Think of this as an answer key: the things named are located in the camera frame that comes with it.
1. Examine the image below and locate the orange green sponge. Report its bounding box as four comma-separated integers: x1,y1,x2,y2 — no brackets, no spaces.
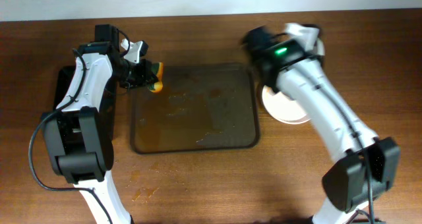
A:
148,62,164,93

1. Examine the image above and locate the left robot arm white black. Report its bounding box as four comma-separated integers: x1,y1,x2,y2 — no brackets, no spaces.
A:
36,24,164,223

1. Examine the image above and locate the pale blue plate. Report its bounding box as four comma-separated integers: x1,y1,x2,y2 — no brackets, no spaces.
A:
261,86,310,125

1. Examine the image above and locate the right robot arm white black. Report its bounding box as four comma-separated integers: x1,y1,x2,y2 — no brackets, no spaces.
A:
241,23,401,223

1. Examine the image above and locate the large brown serving tray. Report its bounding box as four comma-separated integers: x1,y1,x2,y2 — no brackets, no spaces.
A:
130,64,260,155

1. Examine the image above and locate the small black tray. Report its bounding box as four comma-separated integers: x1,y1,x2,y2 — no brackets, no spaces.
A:
53,66,117,139

